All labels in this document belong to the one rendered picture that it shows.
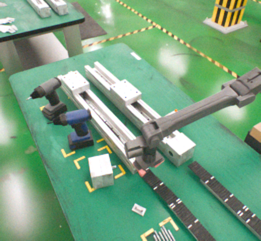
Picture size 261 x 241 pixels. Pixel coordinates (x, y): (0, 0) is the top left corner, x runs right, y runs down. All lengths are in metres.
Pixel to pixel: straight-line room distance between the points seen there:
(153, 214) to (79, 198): 0.31
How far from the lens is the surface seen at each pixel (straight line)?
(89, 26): 4.25
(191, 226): 1.05
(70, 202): 1.13
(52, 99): 1.40
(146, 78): 1.69
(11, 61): 2.66
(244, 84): 1.03
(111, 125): 1.28
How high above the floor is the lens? 1.77
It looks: 43 degrees down
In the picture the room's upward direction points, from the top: 1 degrees counter-clockwise
